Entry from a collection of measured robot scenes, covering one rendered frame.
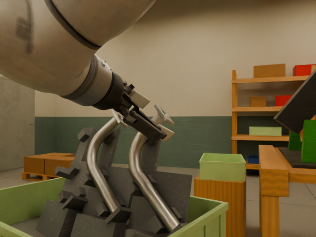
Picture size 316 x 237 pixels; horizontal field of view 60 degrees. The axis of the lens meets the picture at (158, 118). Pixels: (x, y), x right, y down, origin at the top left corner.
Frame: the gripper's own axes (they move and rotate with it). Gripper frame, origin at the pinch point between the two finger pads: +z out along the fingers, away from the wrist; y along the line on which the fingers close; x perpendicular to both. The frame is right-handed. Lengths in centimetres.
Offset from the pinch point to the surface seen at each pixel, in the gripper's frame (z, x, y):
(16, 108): 304, 339, 506
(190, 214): 20.5, 12.8, -17.6
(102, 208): 1.5, 24.3, -7.8
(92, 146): 3.8, 20.4, 10.3
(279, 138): 514, -51, 112
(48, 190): 13, 49, 18
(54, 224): 2.7, 41.3, -0.9
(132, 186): 0.2, 13.7, -9.8
